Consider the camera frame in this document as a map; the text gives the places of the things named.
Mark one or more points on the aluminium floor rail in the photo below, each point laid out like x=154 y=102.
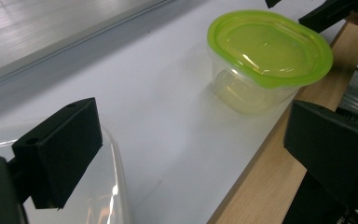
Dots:
x=74 y=35

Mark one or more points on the white plastic container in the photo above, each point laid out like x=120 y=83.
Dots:
x=99 y=186

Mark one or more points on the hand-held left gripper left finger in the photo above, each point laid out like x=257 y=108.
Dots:
x=56 y=152

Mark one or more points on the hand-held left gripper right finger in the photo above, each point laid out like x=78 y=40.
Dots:
x=335 y=155

